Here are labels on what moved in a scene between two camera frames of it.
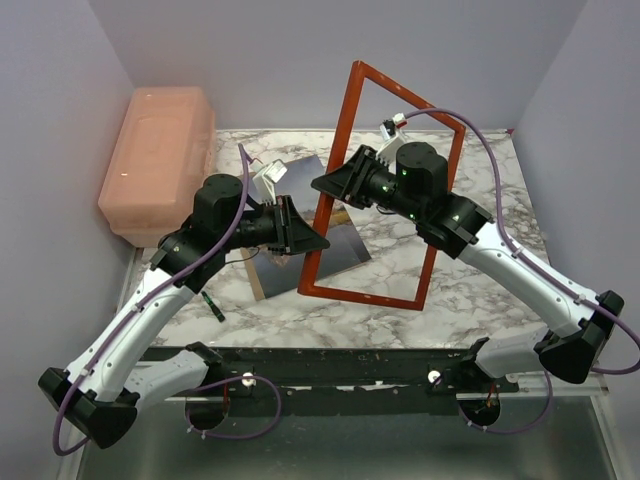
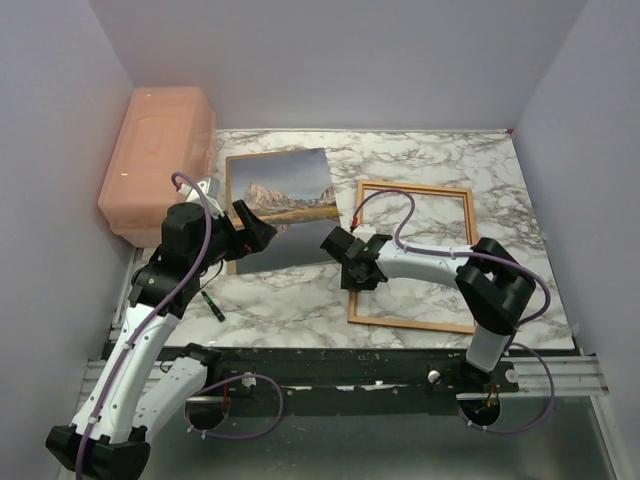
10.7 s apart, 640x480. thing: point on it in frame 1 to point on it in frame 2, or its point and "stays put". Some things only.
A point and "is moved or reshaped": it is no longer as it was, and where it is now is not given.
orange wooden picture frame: (309, 285) to (438, 325)
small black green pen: (214, 309) stays put
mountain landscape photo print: (341, 246) is moved or reshaped
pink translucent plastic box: (158, 169) stays put
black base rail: (344, 381) stays put
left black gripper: (293, 234) to (255, 236)
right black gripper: (347, 181) to (349, 283)
